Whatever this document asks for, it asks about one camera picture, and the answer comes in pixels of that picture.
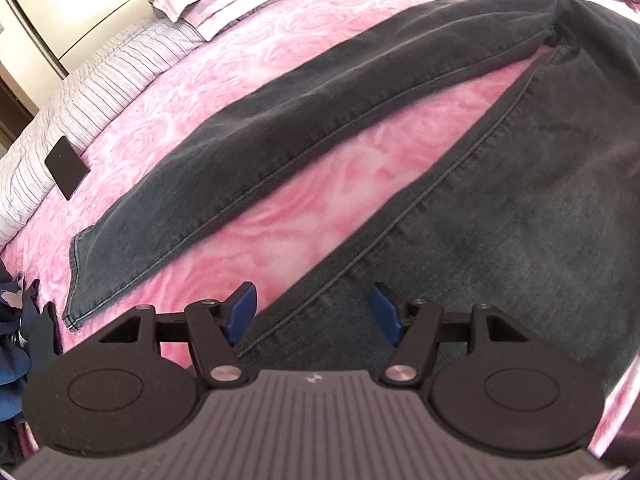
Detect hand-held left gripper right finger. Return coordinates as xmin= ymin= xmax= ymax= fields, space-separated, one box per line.
xmin=370 ymin=282 xmax=538 ymax=386

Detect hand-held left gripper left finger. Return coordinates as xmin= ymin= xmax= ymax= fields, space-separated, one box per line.
xmin=97 ymin=282 xmax=258 ymax=388

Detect dark grey jeans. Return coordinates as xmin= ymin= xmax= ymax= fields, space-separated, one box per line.
xmin=62 ymin=0 xmax=640 ymax=401

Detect pile of blue clothes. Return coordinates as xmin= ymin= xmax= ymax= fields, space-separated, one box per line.
xmin=0 ymin=260 xmax=63 ymax=421

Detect pink rose pattern blanket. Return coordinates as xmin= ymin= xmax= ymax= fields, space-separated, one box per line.
xmin=0 ymin=0 xmax=640 ymax=461

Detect grey striped pillow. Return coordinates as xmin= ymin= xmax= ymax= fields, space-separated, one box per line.
xmin=0 ymin=22 xmax=206 ymax=253

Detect white wardrobe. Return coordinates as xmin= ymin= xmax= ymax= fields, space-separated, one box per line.
xmin=0 ymin=0 xmax=151 ymax=78

